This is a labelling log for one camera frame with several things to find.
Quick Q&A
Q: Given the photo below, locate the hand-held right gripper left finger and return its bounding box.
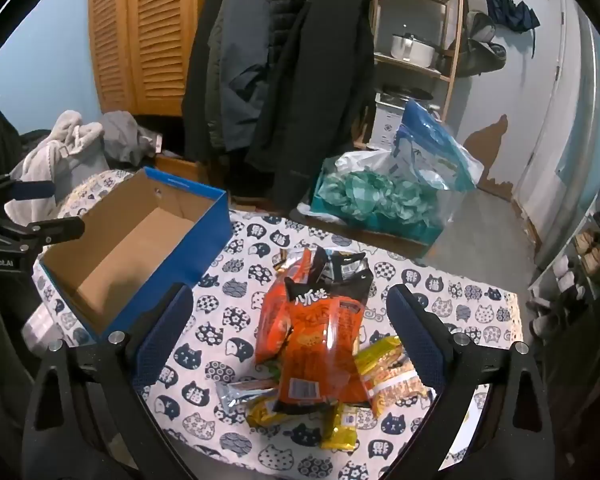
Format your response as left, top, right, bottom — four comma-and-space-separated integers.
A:
22, 282, 196, 480

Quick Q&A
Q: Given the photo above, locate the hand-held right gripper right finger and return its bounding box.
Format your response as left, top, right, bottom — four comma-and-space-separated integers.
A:
386, 284, 556, 480

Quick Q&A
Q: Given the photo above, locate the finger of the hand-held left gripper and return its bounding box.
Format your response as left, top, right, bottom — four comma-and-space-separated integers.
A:
0, 216, 86, 253
0, 172, 56, 201

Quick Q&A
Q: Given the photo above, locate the yellow orange snack packet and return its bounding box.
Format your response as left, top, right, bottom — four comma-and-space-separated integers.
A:
355, 337, 435, 418

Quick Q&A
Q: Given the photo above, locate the blue cardboard box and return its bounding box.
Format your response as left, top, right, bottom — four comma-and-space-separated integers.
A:
39, 167, 233, 346

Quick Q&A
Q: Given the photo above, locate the silver snack packet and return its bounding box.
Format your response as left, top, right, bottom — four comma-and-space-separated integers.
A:
215, 377, 281, 412

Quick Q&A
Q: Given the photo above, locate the large orange snack bag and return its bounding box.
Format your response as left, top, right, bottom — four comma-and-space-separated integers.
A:
277, 280, 368, 415

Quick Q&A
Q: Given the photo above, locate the orange red snack bag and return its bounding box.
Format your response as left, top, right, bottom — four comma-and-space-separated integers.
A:
255, 247, 331, 367

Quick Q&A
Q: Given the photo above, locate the grey hooded garment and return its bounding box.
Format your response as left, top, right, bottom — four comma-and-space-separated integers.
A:
10, 110, 107, 207

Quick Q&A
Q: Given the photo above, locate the cat print tablecloth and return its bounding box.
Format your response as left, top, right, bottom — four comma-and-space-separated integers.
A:
22, 170, 518, 480

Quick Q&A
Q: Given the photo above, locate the black snack packet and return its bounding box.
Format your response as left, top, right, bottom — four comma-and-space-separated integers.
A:
324, 252, 372, 303

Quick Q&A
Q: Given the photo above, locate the wooden drawer unit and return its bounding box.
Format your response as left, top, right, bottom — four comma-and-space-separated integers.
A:
154, 152, 212, 187

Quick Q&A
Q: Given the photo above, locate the green plastic bag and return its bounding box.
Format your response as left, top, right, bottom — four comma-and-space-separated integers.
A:
312, 169, 447, 233

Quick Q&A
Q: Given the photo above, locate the shoe rack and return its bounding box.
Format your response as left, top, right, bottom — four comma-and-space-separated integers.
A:
526, 145, 600, 341

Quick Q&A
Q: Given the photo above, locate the blue plastic bag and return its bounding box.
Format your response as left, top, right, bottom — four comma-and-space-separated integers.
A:
392, 100, 486, 228

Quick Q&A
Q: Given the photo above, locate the white plastic bag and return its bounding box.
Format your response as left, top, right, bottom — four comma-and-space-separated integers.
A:
324, 149, 397, 183

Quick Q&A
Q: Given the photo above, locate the dark olive jacket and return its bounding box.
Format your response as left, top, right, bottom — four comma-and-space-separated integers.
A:
181, 0, 241, 162

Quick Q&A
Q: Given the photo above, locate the wooden louvered cabinet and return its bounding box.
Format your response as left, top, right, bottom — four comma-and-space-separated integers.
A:
87, 0, 231, 118

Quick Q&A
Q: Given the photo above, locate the blue grey jacket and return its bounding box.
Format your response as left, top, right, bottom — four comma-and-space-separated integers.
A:
214, 0, 277, 153

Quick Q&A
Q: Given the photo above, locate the white door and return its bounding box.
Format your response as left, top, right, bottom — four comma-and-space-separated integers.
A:
511, 0, 600, 267

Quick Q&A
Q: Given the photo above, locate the black coat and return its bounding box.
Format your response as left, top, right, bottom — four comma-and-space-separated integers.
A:
245, 0, 383, 211

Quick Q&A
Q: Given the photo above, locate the white pot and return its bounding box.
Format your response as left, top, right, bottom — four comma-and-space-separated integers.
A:
391, 32, 439, 69

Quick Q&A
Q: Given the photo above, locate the grey hanging bag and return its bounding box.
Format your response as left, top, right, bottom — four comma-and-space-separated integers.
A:
456, 10, 509, 80

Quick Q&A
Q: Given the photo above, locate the wooden shelf rack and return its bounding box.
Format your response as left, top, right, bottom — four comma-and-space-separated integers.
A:
370, 0, 467, 123

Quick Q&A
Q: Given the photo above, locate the black puffer jacket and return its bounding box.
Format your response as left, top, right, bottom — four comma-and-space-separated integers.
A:
259, 0, 332, 53

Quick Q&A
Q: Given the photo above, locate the navy umbrella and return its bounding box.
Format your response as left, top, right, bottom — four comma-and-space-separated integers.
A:
484, 0, 542, 58

